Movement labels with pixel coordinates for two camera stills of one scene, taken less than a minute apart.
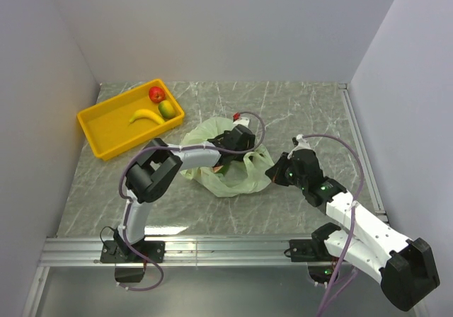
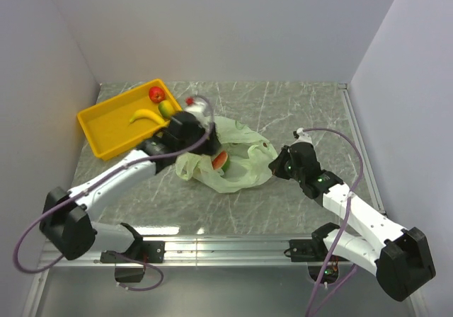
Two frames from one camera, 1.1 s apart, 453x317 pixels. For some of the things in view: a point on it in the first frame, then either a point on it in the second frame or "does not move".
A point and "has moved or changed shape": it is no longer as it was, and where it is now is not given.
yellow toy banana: [147, 114] does not move
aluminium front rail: [178, 251] does not move
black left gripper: [250, 144] to [210, 146]
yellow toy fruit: [166, 110] does not move
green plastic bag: [251, 173] has moved or changed shape
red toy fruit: [156, 94] does not move
